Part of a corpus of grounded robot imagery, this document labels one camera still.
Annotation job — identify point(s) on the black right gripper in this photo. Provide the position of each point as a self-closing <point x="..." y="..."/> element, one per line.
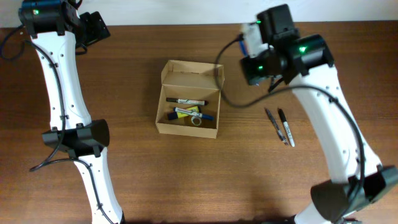
<point x="252" y="70"/>

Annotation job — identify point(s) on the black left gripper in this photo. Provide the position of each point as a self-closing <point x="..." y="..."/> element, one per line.
<point x="94" y="28"/>

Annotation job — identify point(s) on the black permanent marker grey barrel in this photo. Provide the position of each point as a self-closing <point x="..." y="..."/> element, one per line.
<point x="286" y="127"/>

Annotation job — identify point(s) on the black ballpoint pen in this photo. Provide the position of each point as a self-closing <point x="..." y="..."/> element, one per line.
<point x="275" y="125"/>

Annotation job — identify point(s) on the blue whiteboard marker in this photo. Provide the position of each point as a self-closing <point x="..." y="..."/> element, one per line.
<point x="188" y="112"/>

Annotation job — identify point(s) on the brown cardboard box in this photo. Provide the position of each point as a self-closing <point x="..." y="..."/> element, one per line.
<point x="192" y="81"/>

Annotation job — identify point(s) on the black whiteboard marker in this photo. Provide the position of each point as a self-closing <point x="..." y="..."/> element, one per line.
<point x="188" y="102"/>

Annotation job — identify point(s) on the yellow tape roll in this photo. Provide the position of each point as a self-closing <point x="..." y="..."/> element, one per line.
<point x="196" y="119"/>

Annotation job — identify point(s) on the yellow highlighter with dark cap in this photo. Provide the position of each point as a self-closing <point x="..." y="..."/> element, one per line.
<point x="177" y="115"/>

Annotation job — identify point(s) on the blue ballpoint pen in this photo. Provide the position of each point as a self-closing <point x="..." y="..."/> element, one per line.
<point x="242" y="48"/>

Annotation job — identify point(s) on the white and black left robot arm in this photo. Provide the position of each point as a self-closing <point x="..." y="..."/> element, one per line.
<point x="59" y="33"/>

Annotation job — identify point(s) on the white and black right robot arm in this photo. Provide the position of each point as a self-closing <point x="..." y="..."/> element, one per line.
<point x="273" y="47"/>

